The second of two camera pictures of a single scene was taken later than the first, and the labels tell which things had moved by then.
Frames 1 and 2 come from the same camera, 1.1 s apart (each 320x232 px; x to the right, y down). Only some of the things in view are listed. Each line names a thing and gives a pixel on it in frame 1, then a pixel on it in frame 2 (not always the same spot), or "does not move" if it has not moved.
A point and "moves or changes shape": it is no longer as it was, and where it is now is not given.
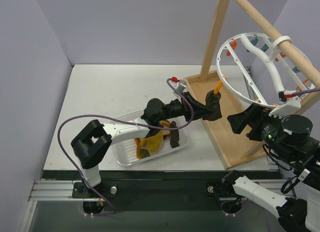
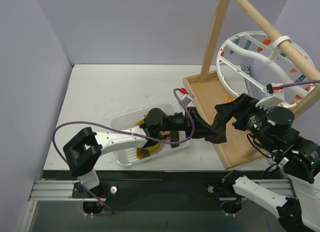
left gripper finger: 211,111 -> 202,129
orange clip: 219,86 -> 230,98
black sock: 212,101 -> 219,126
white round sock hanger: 291,100 moves or changes shape
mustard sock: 141,152 does not move
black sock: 174,135 does not move
